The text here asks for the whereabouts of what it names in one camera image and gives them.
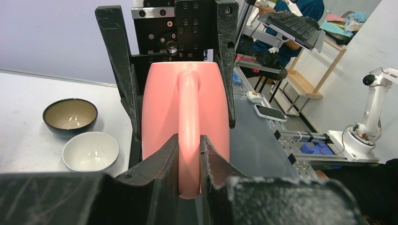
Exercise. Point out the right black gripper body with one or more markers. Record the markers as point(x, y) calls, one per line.
point(172, 30)

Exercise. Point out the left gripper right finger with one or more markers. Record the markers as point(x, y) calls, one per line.
point(231, 198)

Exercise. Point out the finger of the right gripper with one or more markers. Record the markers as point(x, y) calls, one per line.
point(112, 27)
point(225, 39)

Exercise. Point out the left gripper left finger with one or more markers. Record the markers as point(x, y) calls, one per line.
point(146, 194)

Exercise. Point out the large pink mug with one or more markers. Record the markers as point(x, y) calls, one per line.
point(188, 99)

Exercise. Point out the person in teal shirt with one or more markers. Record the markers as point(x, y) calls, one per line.
point(308, 8)

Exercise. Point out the white bowl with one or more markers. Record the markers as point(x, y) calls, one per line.
point(90, 152)

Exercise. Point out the black keyboard on stand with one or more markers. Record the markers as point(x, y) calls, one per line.
point(305, 31)

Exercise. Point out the white smartphone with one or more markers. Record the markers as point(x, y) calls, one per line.
point(270, 113)

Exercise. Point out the dark bowl beige inside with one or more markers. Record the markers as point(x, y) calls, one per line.
point(69, 117)

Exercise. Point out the aluminium rail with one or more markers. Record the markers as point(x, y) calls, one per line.
point(263, 147)

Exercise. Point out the wooden shelf frame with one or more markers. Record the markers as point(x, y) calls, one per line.
point(306, 75)

